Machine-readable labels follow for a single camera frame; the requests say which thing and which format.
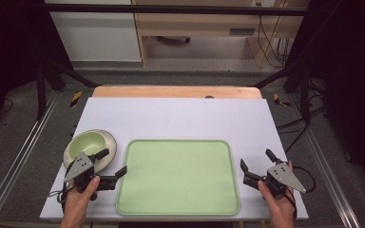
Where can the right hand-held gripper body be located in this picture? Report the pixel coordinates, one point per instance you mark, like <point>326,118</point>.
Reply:
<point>282,178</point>

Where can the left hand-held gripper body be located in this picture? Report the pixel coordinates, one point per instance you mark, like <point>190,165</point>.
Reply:
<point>80,166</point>

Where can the light green bowl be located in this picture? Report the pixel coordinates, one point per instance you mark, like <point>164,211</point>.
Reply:
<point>111,142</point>

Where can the person's right hand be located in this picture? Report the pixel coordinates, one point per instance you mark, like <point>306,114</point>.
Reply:
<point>277,202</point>

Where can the person's left hand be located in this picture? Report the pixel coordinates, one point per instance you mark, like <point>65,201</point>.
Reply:
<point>80,200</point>

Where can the yellow black tape marker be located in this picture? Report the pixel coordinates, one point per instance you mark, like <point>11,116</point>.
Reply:
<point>76,98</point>
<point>278,99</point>

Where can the green tray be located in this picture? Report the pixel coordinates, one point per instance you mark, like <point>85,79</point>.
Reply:
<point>177,177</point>

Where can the black metal stand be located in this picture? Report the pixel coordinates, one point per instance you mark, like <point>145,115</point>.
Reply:
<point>304,95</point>
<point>40,91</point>

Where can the wooden table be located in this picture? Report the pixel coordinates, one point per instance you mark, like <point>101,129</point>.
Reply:
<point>171,91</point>

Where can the black curtain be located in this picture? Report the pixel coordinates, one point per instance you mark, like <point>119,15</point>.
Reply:
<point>9,44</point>
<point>351,79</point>

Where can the white cabinet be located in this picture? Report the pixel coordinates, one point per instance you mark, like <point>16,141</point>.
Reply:
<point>95,34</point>

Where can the light wooden desk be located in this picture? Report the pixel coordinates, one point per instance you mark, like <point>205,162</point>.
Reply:
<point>199,22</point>

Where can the aluminium floor rail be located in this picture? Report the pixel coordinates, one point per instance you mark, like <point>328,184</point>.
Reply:
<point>326,161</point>
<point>19,155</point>

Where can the black horizontal frame bar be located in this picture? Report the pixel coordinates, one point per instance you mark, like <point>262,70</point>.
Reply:
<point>171,9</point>

